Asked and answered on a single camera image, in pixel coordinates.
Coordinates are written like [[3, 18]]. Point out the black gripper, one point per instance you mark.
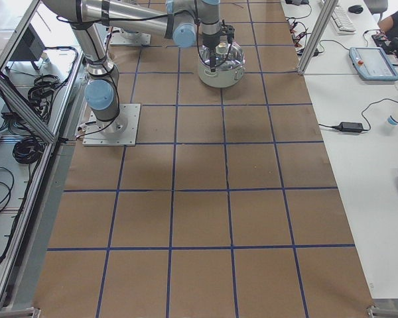
[[210, 42]]

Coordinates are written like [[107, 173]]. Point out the glass pot lid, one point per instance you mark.
[[227, 56]]

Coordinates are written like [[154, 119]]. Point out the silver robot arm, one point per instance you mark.
[[186, 23]]

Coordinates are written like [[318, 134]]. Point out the pale green electric pot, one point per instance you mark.
[[220, 79]]

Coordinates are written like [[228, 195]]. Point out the white keyboard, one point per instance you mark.
[[341, 21]]

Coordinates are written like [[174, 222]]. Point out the black computer mouse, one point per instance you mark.
[[355, 9]]

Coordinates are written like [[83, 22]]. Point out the black laptop charger brick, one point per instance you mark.
[[349, 127]]

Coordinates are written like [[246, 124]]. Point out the blue teach pendant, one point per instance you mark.
[[372, 64]]

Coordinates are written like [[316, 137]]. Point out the paper cup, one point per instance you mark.
[[393, 119]]

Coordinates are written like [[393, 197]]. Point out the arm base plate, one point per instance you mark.
[[122, 37], [121, 132]]

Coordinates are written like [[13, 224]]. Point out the aluminium frame post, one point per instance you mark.
[[316, 34]]

